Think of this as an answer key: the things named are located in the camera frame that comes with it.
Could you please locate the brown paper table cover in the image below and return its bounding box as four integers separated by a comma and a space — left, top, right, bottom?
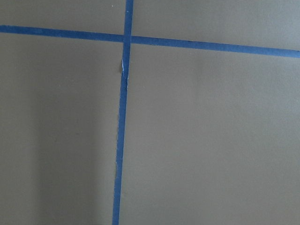
0, 0, 300, 225

